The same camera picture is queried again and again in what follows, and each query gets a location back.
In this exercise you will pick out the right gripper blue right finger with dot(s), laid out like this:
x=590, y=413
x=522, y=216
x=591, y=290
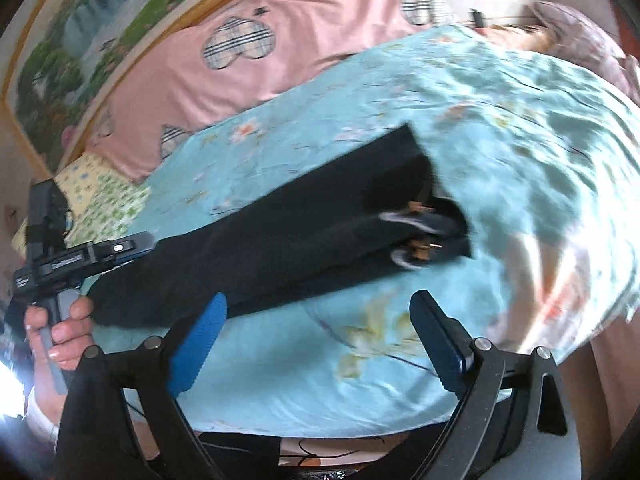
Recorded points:
x=445, y=341

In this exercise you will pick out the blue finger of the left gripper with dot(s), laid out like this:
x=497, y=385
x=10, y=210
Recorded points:
x=132, y=247

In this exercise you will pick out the turquoise floral bed sheet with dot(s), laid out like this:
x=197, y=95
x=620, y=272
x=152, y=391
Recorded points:
x=505, y=183

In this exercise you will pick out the black knit pants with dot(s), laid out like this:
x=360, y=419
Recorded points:
x=368, y=214

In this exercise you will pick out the yellow cartoon print pillow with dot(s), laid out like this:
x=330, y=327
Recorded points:
x=80, y=181

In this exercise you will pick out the gold framed landscape painting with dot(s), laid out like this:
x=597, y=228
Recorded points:
x=60, y=58

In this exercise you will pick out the person's left hand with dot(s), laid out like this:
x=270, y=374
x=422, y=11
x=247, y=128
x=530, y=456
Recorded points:
x=70, y=338

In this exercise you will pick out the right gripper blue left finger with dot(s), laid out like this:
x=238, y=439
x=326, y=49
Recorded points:
x=189, y=343

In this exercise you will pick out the green white checkered pillow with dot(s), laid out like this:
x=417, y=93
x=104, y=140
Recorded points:
x=112, y=209

